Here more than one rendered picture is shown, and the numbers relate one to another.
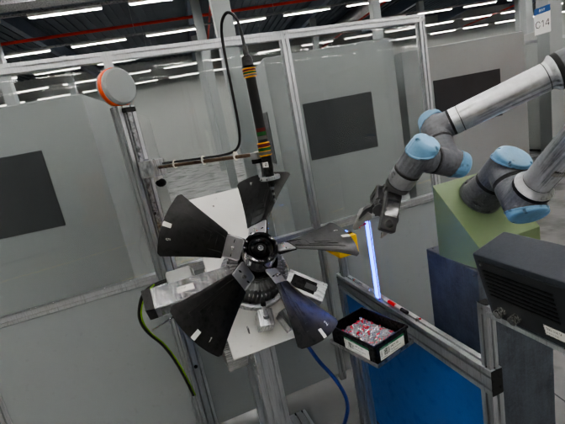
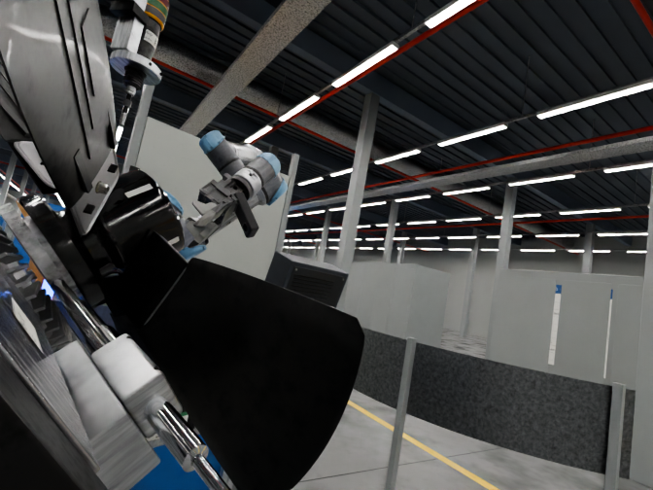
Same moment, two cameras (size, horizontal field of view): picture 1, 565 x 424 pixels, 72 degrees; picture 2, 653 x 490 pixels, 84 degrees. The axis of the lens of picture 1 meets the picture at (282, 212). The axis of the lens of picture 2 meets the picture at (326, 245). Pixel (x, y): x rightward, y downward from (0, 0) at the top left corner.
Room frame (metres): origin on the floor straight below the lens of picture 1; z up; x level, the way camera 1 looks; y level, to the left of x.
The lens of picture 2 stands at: (1.24, 0.63, 1.16)
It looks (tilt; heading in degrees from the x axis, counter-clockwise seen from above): 7 degrees up; 246
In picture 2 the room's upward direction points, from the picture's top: 10 degrees clockwise
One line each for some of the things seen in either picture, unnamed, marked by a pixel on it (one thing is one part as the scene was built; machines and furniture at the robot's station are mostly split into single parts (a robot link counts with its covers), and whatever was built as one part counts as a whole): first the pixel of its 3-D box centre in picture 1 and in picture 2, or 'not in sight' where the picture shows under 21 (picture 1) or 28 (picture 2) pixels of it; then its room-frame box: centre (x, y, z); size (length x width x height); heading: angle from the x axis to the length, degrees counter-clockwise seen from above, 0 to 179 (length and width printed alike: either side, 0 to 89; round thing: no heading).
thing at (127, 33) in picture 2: (265, 165); (138, 38); (1.34, 0.03, 1.48); 0.09 x 0.07 x 0.10; 53
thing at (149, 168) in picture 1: (151, 168); not in sight; (1.72, 0.52, 1.52); 0.10 x 0.07 x 0.08; 53
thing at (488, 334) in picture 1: (488, 334); not in sight; (0.94, -0.49, 0.96); 0.03 x 0.03 x 0.20; 18
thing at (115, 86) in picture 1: (116, 87); not in sight; (1.77, 0.59, 1.88); 0.17 x 0.15 x 0.16; 108
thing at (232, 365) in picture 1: (229, 338); not in sight; (1.59, 0.34, 0.73); 0.15 x 0.09 x 0.22; 18
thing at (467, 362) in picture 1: (397, 316); not in sight; (1.35, -0.35, 0.82); 0.90 x 0.04 x 0.08; 18
